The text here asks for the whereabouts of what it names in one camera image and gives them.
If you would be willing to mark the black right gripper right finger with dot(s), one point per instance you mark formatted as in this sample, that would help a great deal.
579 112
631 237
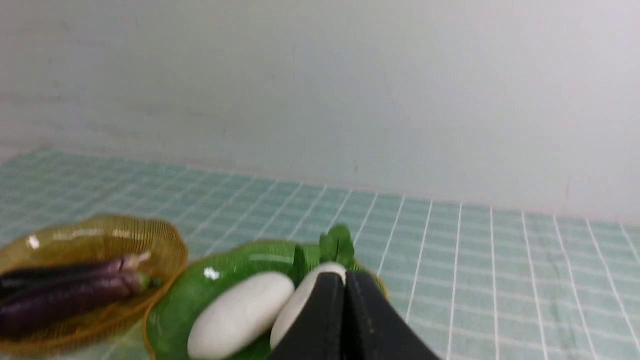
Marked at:
372 329

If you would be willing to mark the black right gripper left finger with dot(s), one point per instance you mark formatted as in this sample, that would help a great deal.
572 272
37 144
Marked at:
316 333

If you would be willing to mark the white radish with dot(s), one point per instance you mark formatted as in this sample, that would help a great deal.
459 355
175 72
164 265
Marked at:
335 253
239 316

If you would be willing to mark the white radish front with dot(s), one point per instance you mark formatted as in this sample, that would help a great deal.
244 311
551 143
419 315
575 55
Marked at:
239 316

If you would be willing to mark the dark purple eggplant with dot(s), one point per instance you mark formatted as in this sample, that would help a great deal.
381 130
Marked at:
17 279
41 305

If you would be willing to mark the dark purple eggplant front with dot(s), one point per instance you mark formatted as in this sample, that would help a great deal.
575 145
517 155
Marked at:
41 305

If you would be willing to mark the green checkered tablecloth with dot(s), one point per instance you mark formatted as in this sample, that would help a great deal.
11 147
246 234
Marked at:
475 282

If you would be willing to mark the green plastic plate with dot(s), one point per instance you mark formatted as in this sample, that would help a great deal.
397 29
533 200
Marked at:
167 323

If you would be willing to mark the amber plastic plate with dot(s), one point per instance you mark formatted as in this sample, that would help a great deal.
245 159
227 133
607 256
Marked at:
98 238

